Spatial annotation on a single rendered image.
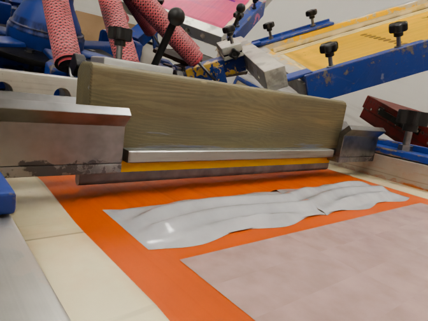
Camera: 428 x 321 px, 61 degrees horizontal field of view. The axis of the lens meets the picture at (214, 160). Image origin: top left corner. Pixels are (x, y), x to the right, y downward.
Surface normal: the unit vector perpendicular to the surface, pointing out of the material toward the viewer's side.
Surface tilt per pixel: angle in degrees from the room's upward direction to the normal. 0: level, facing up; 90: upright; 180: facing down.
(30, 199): 15
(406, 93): 90
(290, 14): 90
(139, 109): 75
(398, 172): 90
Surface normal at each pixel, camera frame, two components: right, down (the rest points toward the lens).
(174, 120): 0.62, 0.24
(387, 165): -0.77, 0.02
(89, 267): 0.14, -0.97
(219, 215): 0.45, -0.74
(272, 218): 0.50, -0.55
